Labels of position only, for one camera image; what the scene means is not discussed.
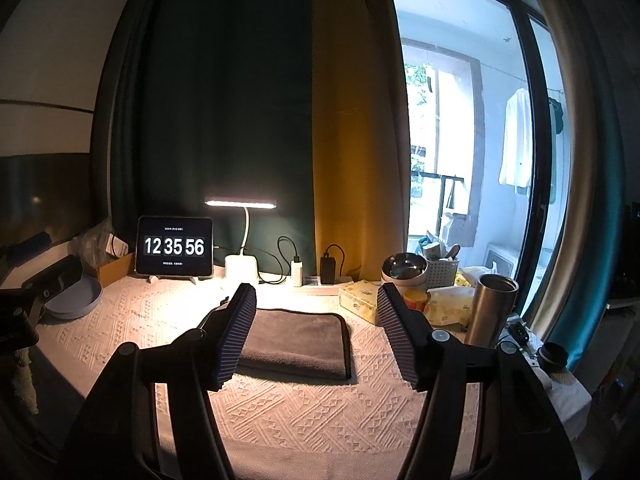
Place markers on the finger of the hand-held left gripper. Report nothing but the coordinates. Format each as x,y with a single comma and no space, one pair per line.
25,248
61,275

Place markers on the clear plastic bag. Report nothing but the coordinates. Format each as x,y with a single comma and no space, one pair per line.
95,245

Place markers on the yellow soft tissue pack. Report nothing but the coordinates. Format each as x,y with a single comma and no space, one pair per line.
450,307

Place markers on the cardboard box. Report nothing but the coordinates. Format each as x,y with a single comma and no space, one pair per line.
116,271

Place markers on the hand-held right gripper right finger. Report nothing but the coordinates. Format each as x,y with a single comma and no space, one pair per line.
397,340

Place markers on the black round cap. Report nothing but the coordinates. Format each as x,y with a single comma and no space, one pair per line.
552,355

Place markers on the black tablet with clock display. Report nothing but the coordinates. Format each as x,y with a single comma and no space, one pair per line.
174,246

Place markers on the steel bowl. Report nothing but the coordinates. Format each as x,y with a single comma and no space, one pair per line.
404,267

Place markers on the yellow tissue box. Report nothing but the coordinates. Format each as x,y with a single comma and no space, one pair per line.
359,300

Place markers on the black window frame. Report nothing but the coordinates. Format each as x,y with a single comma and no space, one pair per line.
532,110

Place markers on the black power adapter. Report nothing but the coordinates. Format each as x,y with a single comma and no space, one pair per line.
328,270

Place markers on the grey towel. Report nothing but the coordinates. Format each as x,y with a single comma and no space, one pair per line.
300,337

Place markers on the mustard yellow curtain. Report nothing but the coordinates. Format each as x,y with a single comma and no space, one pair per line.
352,135

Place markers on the white textured tablecloth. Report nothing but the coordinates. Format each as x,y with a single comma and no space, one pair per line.
300,420

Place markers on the dark hanging garment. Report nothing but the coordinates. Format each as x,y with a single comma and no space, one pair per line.
556,115

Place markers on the small red and yellow cup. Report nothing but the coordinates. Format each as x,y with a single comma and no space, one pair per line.
416,301

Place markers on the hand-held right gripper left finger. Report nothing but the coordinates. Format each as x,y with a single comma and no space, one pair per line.
234,336

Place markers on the black car key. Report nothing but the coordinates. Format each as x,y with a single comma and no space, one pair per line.
517,332

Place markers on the white washing machine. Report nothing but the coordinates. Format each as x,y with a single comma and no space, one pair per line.
502,260

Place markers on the grey-blue round dish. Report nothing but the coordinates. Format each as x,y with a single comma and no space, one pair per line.
75,300

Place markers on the white desk lamp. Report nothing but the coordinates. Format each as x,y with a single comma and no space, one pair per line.
241,266

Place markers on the beige curtain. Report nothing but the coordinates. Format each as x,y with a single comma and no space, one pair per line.
565,135

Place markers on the white power strip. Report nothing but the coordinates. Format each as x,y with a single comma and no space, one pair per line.
325,287

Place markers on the white hanging shirt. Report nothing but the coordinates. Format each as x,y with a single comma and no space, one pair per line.
516,135

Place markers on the white slotted basket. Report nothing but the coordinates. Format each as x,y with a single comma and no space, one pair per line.
442,275

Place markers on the white plug charger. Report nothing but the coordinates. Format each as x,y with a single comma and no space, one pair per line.
297,270

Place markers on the steel tumbler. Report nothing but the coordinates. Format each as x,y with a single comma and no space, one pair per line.
491,315

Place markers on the dark green curtain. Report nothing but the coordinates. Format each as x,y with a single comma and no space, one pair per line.
220,85

